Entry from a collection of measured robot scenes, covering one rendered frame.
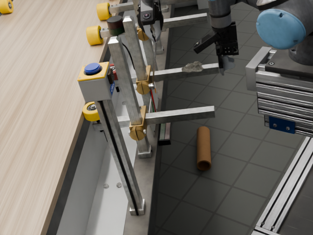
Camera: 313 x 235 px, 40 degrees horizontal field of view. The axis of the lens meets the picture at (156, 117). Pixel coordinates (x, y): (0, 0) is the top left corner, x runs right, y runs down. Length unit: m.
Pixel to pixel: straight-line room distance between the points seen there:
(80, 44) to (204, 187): 1.01
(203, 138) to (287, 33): 1.52
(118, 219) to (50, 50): 0.89
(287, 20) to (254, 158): 1.50
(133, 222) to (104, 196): 0.25
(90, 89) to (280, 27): 0.49
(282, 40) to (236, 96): 1.87
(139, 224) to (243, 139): 1.40
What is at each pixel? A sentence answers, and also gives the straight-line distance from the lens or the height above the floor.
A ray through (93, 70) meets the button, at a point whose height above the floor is 1.23.
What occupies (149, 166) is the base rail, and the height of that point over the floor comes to 0.70.
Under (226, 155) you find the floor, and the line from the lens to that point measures 2.54.
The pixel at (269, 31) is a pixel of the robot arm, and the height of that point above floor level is 1.20.
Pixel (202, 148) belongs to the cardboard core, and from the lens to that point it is 2.49.
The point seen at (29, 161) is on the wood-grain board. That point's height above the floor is 0.90.
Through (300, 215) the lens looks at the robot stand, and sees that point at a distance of 1.96.
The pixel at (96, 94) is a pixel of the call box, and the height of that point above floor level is 1.17.
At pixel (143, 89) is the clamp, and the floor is 0.84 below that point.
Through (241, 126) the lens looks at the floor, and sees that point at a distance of 2.73.
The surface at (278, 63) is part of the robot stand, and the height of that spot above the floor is 1.04.
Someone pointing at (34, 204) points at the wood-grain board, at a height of 0.90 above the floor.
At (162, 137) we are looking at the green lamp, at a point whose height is 0.70.
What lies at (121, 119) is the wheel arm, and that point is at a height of 0.84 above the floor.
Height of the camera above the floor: 1.73
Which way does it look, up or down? 36 degrees down
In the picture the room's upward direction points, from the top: 14 degrees counter-clockwise
